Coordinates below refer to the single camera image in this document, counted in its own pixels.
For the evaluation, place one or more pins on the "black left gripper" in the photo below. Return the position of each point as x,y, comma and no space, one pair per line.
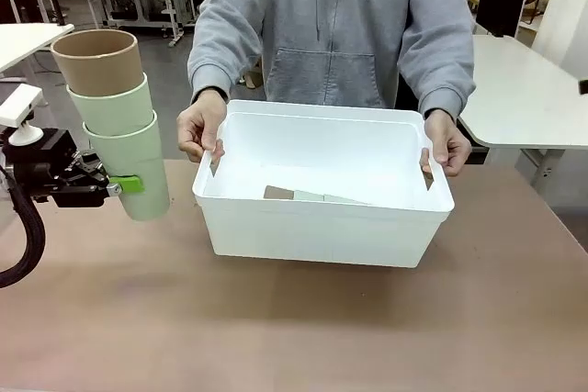
39,167

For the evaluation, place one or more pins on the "brown tall cup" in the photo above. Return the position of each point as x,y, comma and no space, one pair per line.
96,66
278,193

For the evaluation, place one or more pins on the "white plastic basket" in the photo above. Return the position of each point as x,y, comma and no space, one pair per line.
321,231

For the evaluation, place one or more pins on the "person's right forearm grey sleeve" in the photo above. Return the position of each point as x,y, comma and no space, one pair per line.
209,61

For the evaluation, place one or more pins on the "person's left forearm grey sleeve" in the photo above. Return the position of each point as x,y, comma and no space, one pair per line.
448,70

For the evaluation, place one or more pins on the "person's right hand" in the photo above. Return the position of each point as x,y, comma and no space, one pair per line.
197,126

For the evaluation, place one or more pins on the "person's left hand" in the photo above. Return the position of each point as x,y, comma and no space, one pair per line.
452,148

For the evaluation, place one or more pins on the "white table with curved edge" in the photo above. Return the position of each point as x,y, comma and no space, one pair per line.
23,43

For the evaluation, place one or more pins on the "person in grey hoodie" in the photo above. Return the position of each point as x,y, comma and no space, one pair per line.
335,20

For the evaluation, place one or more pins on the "white side table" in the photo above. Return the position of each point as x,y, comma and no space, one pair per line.
519,103

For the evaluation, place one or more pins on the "black monitor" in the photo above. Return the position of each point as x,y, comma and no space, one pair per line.
500,2

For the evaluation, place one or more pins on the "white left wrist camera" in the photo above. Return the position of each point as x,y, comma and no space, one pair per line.
18,107

